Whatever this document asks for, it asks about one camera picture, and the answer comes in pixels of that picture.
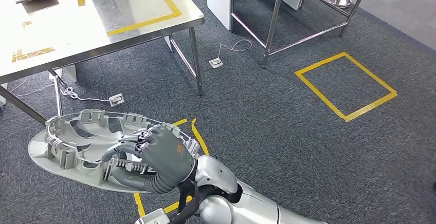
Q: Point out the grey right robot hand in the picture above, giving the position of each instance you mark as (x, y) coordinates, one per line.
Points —
(167, 157)

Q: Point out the grey plastic wheel cover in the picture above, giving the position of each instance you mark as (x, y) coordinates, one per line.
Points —
(39, 149)

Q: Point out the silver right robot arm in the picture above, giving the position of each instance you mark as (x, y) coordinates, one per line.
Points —
(248, 208)

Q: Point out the stainless steel workbench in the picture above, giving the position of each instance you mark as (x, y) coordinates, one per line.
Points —
(68, 28)

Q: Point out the white floor socket box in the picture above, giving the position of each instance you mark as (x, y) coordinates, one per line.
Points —
(117, 100)
(216, 63)

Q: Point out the white cabinet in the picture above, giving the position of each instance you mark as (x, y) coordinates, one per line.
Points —
(218, 1)

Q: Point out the worn yellow table tape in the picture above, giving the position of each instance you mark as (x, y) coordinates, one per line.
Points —
(32, 54)

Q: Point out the pale wrist camera, black bracket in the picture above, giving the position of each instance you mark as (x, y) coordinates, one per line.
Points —
(153, 218)

